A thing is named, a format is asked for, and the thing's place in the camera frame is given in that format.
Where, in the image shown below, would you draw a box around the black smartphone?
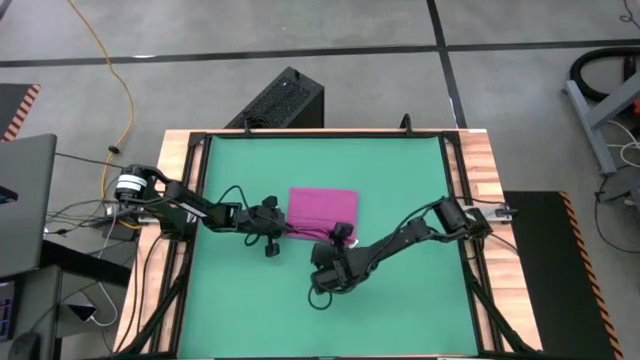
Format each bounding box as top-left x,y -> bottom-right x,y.
66,302 -> 99,325

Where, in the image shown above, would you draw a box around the grey metal stand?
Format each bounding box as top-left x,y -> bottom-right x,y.
562,69 -> 640,176

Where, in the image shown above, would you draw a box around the black hose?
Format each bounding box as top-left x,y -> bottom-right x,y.
569,46 -> 640,104

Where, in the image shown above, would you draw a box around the yellow cable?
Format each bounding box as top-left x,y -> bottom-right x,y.
66,0 -> 136,201

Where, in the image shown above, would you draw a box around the black floor cable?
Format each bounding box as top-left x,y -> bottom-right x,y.
593,174 -> 640,255

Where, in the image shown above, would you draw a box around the white phone cable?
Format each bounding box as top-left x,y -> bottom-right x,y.
89,281 -> 120,329

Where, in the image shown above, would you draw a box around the black metal table frame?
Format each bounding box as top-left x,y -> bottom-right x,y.
115,128 -> 541,360

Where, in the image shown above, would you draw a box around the black computer mouse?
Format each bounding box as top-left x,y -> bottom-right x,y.
7,331 -> 42,360

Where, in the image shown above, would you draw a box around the black computer tower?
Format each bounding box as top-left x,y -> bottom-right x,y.
223,66 -> 326,130

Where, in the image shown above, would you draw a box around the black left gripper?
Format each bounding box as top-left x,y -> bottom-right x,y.
238,195 -> 296,259

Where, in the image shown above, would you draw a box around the large hazard-striped black floor mat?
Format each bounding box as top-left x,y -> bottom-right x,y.
501,189 -> 625,360

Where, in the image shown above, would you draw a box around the small hazard-striped black floor mat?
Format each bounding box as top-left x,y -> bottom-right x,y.
0,83 -> 42,144

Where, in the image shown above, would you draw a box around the green table mat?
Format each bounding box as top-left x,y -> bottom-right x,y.
174,135 -> 479,359

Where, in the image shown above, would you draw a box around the white floor cables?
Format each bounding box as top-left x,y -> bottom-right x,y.
604,118 -> 640,170

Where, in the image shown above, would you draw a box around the magenta towel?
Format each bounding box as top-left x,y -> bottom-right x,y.
285,187 -> 360,247

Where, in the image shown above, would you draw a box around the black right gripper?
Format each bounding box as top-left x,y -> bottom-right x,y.
310,221 -> 369,295

